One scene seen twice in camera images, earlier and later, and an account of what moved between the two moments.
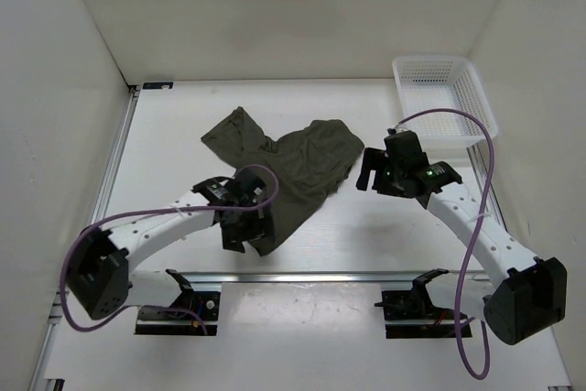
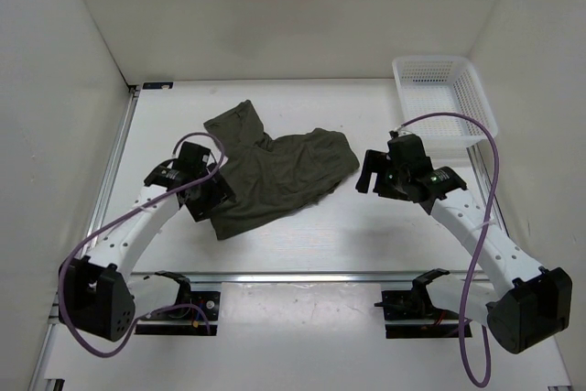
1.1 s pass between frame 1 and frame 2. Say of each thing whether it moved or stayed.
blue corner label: stayed
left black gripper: moved
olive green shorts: moved
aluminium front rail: stayed
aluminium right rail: stayed
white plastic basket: stayed
